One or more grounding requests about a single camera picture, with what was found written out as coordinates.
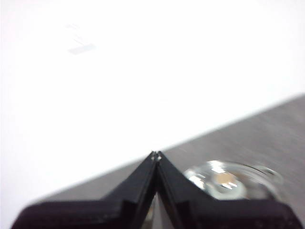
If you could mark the glass lid with green knob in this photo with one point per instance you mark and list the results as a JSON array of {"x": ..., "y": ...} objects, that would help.
[{"x": 224, "y": 182}]

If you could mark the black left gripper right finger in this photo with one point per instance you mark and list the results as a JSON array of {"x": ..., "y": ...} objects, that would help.
[{"x": 226, "y": 214}]

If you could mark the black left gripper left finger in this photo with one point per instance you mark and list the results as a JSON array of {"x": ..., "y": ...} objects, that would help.
[{"x": 95, "y": 214}]

